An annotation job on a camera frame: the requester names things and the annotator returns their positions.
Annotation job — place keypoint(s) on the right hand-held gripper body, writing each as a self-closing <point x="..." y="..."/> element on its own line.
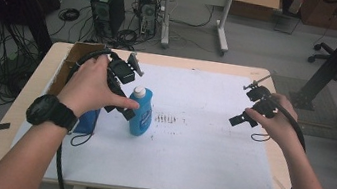
<point x="263" y="102"/>

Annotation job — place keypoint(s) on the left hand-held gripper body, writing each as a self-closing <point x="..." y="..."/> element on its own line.
<point x="121" y="69"/>

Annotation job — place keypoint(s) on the blue bottle with white cap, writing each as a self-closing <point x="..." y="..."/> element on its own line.
<point x="141" y="114"/>

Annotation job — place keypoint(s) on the blue cardboard box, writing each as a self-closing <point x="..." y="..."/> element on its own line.
<point x="70" y="59"/>

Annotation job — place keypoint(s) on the person's left hand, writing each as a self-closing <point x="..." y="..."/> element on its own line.
<point x="88" y="89"/>

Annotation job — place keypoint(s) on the person's right hand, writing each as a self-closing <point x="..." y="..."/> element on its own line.
<point x="281" y="125"/>

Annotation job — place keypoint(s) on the white board mat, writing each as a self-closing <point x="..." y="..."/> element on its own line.
<point x="201" y="153"/>

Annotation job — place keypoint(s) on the black wrist watch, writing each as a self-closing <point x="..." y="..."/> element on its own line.
<point x="49" y="112"/>

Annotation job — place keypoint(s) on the open computer case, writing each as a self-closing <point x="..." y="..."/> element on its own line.
<point x="147" y="14"/>

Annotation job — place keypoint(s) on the black computer tower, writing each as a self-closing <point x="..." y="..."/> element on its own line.
<point x="108" y="8"/>

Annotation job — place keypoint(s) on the brown cardboard box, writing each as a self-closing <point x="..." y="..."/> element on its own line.
<point x="257" y="5"/>

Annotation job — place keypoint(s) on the white bottle with red cap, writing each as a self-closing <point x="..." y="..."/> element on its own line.
<point x="297" y="4"/>

